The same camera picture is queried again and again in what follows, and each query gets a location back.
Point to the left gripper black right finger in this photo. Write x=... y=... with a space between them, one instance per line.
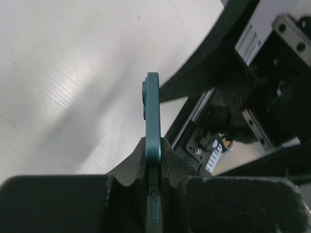
x=259 y=197

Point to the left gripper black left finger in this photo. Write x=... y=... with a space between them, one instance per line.
x=110 y=203

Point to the black smartphone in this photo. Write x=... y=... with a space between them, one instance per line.
x=151 y=114

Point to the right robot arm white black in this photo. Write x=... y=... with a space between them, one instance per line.
x=249 y=82

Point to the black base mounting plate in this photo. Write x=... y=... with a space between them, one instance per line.
x=216 y=121

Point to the right white cable duct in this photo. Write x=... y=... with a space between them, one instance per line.
x=216 y=154

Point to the aluminium frame rail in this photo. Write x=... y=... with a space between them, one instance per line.
x=249 y=44

